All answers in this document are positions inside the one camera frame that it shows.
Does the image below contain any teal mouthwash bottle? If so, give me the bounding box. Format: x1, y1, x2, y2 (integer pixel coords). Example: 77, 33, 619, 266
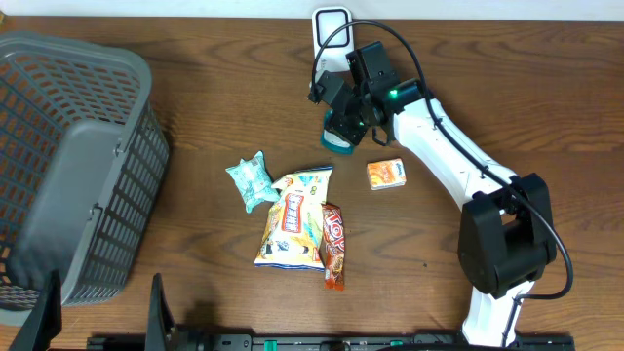
320, 109, 354, 155

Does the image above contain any yellow chips bag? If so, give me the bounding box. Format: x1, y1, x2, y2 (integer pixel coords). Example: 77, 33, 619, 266
254, 166, 332, 271

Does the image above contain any red Top chocolate bar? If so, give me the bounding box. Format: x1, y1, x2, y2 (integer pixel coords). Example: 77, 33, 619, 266
323, 204, 345, 291

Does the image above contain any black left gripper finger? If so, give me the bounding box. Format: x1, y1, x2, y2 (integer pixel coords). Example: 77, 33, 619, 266
9, 270, 62, 351
144, 273, 177, 351

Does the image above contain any orange tissue pack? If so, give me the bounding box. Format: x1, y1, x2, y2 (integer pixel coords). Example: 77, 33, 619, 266
367, 158, 407, 190

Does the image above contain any white barcode scanner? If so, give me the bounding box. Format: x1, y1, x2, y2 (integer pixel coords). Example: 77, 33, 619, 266
312, 6, 355, 81

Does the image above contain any teal snack packet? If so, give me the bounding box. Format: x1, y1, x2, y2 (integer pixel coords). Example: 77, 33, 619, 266
226, 151, 280, 214

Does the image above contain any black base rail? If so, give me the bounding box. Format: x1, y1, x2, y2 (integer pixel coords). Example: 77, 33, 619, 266
86, 332, 576, 351

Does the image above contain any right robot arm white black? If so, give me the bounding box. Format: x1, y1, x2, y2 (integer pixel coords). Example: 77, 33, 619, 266
309, 42, 558, 347

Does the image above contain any grey plastic shopping basket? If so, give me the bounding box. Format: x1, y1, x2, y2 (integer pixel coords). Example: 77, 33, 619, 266
1, 32, 170, 326

